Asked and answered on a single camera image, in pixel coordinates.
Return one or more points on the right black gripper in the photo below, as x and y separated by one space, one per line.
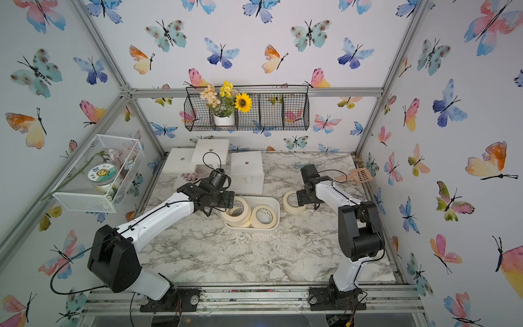
302 196

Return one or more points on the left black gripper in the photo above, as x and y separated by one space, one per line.
229 199

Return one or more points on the beige masking tape roll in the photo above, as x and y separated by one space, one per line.
263 217
290 203
239 215

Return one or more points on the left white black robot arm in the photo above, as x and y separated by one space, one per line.
114 255

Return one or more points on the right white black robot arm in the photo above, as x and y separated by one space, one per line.
360 232

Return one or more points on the white plastic storage tray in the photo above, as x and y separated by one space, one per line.
254 201

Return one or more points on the small pink flower ornament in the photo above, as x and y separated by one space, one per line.
191 177

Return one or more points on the white tiered display stand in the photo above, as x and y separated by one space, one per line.
245 167

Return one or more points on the potted artificial flowers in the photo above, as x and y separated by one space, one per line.
225 103

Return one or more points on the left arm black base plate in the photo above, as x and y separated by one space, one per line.
180 300

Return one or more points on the clear acrylic wall box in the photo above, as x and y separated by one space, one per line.
76 193

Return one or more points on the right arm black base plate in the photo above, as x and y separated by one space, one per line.
329 299

